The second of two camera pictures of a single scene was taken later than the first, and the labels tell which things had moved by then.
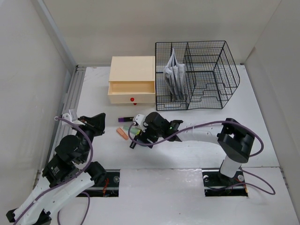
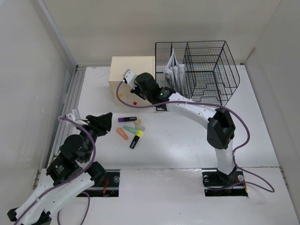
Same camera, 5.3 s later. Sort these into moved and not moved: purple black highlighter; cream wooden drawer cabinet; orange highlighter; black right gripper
Moved: black right gripper
Not moved: orange highlighter; cream wooden drawer cabinet; purple black highlighter
